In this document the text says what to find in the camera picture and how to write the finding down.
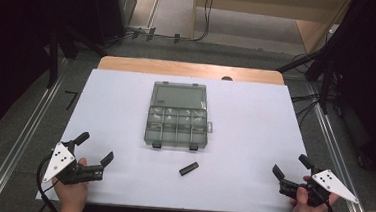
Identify white board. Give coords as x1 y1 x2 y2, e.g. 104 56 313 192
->
35 65 314 212

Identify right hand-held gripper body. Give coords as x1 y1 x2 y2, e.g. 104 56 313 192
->
277 162 362 211

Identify dark cabinet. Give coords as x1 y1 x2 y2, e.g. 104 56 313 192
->
79 0 138 48

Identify wooden table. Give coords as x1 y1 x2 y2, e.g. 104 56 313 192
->
96 55 287 86

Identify black hex key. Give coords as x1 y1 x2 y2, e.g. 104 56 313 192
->
62 89 80 112

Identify clear grey compartment box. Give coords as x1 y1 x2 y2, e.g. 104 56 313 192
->
143 79 218 154

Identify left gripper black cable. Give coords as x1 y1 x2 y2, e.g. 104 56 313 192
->
33 152 64 212

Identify aluminium rail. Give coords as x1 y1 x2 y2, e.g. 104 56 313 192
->
0 53 69 212
297 79 376 212

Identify black stand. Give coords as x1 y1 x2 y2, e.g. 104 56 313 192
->
273 41 348 117
41 22 110 93

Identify person's left hand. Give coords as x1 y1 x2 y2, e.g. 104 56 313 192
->
49 155 92 212

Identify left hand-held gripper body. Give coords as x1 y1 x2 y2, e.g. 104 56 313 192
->
41 137 107 188

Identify black floor cables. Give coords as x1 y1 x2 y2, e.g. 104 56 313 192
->
288 91 322 129

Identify light wooden cabinet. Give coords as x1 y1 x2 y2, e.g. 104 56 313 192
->
189 0 354 58

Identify small black rectangular stick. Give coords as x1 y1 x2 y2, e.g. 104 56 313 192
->
178 161 200 178

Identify black hanging cable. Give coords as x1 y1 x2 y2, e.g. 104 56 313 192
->
179 0 215 45

